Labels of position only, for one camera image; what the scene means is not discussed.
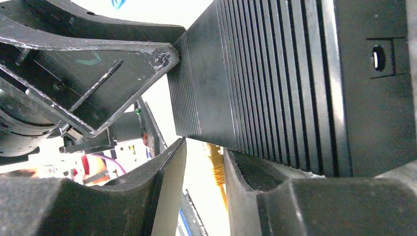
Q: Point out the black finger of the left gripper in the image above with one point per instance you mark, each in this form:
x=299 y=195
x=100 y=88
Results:
x=63 y=17
x=85 y=84

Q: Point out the black network switch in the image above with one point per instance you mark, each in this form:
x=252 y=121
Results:
x=319 y=85

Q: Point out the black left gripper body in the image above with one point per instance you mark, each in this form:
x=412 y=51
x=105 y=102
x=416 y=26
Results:
x=23 y=122

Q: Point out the blue ethernet cable long loop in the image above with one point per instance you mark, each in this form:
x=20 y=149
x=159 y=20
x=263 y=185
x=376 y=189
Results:
x=117 y=4

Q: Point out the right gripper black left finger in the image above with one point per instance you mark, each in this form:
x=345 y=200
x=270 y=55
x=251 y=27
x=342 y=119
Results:
x=142 y=202

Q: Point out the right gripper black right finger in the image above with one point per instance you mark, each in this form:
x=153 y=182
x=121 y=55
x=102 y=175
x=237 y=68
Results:
x=269 y=199

